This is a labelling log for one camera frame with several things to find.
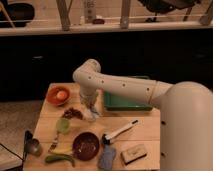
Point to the egg in bowl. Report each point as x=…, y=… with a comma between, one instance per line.
x=61, y=95

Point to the blue grey cloth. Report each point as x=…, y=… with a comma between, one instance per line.
x=105, y=161

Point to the dark red bowl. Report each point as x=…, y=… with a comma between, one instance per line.
x=85, y=146

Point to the dark dried fruit pile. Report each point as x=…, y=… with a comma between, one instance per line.
x=71, y=113

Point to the green plastic tray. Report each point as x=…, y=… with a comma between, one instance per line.
x=116, y=103

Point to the tan sponge block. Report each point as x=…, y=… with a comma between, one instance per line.
x=133, y=153

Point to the orange bowl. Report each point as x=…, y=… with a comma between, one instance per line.
x=51, y=95

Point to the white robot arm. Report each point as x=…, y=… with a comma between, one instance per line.
x=186, y=113

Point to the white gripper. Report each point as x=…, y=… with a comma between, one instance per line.
x=88, y=99

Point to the white handled brush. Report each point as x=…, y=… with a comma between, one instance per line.
x=107, y=138

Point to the yellow banana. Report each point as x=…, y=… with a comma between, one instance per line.
x=62, y=151

